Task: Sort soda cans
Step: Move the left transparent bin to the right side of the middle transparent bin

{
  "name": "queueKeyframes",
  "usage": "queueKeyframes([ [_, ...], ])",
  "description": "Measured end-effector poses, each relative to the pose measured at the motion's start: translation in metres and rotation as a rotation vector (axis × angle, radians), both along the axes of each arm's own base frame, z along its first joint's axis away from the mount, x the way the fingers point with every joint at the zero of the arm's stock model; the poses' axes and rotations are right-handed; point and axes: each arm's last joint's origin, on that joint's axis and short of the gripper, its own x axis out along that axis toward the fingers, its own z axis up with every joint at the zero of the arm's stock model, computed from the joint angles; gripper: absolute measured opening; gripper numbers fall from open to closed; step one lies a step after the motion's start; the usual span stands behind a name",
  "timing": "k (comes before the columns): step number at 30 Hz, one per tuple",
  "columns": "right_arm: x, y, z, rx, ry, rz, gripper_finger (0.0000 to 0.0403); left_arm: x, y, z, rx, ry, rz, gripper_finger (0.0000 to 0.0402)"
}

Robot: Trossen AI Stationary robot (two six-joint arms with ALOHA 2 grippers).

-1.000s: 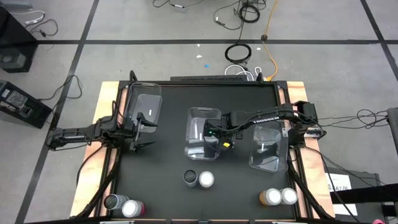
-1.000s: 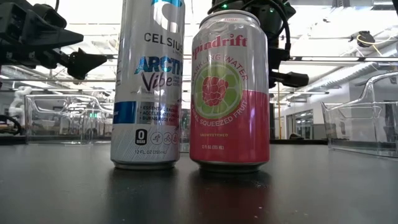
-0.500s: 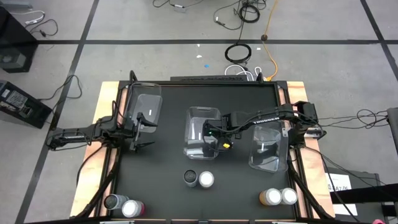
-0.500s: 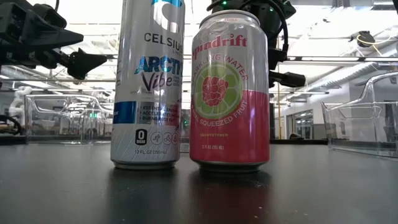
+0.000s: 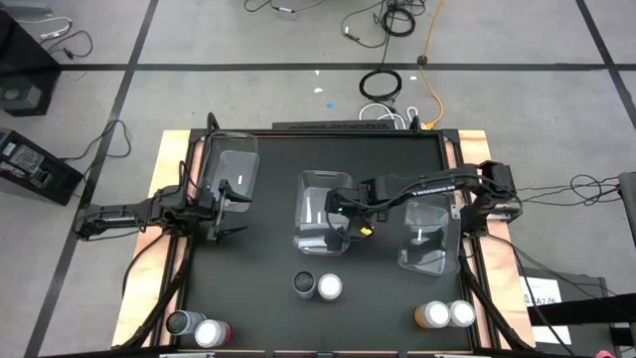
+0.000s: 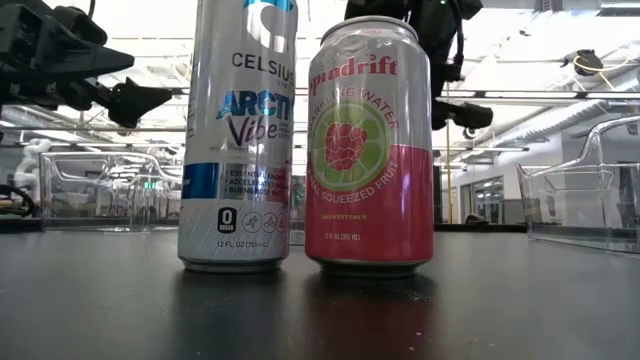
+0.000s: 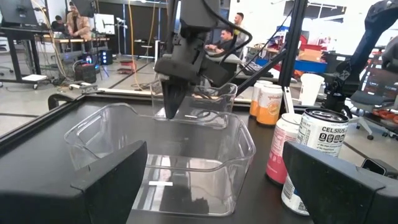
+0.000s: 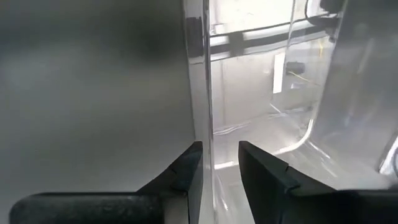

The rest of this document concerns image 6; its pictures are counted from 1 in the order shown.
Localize long overhead light bar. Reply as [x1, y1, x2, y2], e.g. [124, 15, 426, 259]
[164, 87, 640, 100]

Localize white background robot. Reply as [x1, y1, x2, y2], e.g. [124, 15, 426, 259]
[13, 138, 54, 201]

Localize black ceiling cable reel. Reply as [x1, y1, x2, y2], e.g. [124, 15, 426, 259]
[562, 48, 606, 77]

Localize pink Spindrift sparkling water can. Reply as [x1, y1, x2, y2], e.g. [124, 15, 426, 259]
[304, 14, 435, 279]

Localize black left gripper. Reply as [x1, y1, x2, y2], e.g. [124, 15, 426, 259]
[0, 2, 174, 129]

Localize silver ceiling duct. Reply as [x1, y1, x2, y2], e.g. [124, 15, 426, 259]
[472, 97, 640, 149]

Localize black cable loop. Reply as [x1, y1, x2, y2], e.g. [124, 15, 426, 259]
[0, 183, 37, 219]

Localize silver Celsius energy drink can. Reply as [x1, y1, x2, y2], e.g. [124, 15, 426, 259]
[177, 0, 300, 274]

